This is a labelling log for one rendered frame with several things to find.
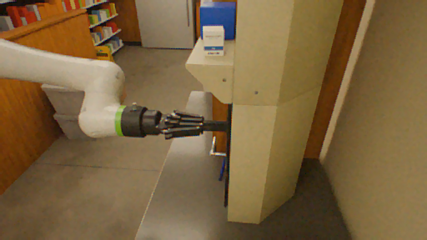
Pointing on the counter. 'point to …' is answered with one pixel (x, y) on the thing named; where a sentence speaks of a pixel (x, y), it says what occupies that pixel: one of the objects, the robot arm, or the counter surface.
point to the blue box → (218, 17)
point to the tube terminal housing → (275, 98)
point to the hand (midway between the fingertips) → (215, 126)
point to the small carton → (213, 41)
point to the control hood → (214, 69)
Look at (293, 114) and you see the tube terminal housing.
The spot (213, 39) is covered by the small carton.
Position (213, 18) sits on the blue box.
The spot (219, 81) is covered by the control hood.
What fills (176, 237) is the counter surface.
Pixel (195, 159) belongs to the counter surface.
